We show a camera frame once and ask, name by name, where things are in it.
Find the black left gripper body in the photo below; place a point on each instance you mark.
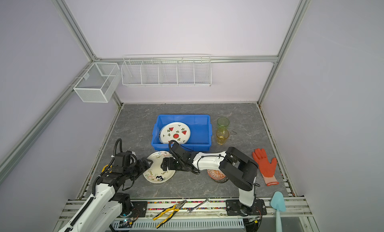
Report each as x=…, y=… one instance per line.
x=133, y=171

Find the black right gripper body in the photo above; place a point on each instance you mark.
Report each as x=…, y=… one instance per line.
x=176, y=166

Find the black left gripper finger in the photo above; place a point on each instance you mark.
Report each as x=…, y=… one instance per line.
x=147, y=169
x=146, y=162

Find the cream floral plate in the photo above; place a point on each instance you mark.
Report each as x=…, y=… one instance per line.
x=155, y=174

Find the white watermelon plate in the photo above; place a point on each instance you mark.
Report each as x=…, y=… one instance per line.
x=177, y=131

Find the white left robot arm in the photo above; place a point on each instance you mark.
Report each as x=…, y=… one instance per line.
x=105, y=203

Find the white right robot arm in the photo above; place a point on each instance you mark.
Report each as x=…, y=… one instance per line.
x=234, y=164

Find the blue plastic bin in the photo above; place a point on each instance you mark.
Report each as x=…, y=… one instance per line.
x=201, y=131

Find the orange patterned bowl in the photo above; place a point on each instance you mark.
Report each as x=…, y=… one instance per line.
x=217, y=176

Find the yellow black pliers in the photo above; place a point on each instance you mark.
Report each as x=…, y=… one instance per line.
x=172, y=210

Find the silver wrench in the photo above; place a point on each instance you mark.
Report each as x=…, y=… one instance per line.
x=197, y=206

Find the green glass cup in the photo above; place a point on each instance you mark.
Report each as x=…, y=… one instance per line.
x=223, y=123

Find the red work glove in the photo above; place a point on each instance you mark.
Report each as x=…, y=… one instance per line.
x=266, y=167

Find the white mesh box basket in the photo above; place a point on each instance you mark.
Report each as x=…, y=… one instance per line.
x=99, y=82

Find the teal spatula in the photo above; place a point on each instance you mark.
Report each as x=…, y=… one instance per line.
x=278, y=203

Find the white wire wall rack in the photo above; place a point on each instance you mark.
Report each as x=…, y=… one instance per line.
x=167, y=70

